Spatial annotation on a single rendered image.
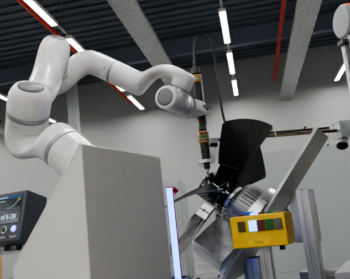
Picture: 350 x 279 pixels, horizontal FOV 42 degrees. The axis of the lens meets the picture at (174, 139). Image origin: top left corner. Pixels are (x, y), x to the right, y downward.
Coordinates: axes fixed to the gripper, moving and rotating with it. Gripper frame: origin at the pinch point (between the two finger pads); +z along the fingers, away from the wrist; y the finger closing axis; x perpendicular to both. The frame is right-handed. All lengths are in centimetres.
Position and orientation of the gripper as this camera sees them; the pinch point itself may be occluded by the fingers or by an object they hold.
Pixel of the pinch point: (200, 112)
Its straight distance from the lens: 186.1
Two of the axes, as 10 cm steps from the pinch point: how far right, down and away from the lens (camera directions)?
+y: 8.9, -1.7, -4.2
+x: -1.0, -9.8, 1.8
